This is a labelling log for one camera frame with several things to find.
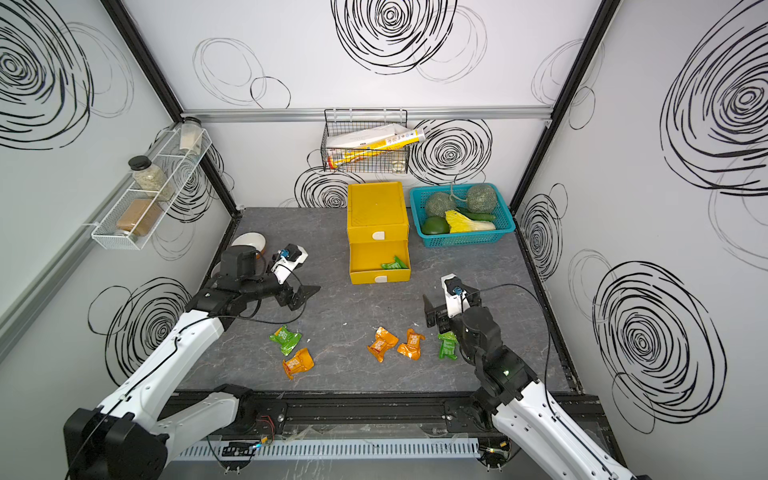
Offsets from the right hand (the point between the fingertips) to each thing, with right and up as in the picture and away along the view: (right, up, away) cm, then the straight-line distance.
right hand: (444, 292), depth 74 cm
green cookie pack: (-44, -16, +12) cm, 48 cm away
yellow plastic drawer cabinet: (-17, +15, +14) cm, 27 cm away
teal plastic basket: (-2, +29, +41) cm, 50 cm away
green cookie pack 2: (+3, -17, +10) cm, 21 cm away
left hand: (-36, +4, +4) cm, 36 cm away
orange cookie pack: (-38, -21, +8) cm, 44 cm away
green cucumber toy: (+18, +21, +34) cm, 44 cm away
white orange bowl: (-63, +13, +33) cm, 72 cm away
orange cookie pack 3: (-8, -18, +10) cm, 22 cm away
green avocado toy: (+3, +18, +32) cm, 37 cm away
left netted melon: (+4, +26, +34) cm, 43 cm away
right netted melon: (+19, +28, +33) cm, 47 cm away
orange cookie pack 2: (-15, -16, +11) cm, 25 cm away
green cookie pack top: (-11, +5, +19) cm, 23 cm away
